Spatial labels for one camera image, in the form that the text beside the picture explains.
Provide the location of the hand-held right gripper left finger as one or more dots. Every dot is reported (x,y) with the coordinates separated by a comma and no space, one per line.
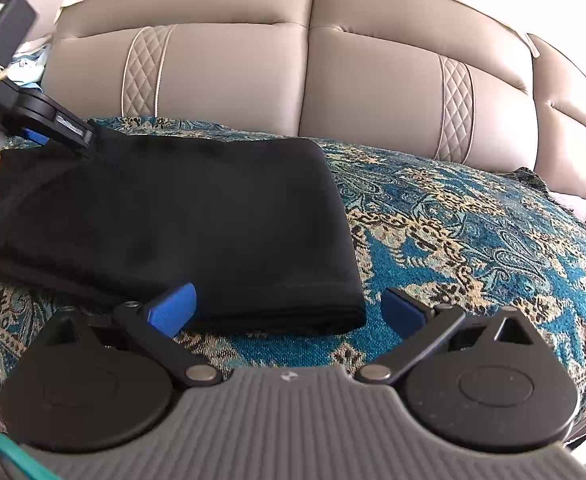
(173,310)

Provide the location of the beige leather sofa backrest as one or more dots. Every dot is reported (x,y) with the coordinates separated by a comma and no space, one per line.
(373,70)

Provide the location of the white blue printed cloth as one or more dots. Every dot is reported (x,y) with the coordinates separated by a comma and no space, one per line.
(29,67)

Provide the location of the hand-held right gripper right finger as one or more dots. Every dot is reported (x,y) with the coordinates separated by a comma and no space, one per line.
(403,310)

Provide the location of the blue patterned blanket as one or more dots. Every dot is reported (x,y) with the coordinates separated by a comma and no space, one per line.
(473,240)

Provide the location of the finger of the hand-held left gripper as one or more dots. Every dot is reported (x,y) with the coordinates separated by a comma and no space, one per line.
(35,136)
(73,130)

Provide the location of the black pants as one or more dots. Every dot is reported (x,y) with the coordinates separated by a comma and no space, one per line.
(173,220)

